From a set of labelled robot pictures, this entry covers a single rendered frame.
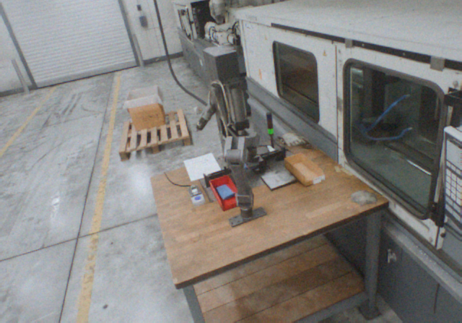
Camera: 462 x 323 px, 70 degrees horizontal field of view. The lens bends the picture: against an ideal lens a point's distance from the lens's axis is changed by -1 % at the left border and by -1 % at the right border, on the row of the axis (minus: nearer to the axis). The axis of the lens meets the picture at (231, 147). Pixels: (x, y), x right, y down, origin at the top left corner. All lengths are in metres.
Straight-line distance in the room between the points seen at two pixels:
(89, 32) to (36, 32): 1.42
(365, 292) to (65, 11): 10.24
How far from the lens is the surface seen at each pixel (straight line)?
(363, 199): 1.81
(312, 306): 2.22
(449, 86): 1.40
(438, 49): 1.43
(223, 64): 1.87
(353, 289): 2.31
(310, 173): 2.03
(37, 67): 11.42
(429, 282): 1.96
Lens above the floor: 2.02
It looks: 27 degrees down
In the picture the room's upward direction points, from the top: 11 degrees counter-clockwise
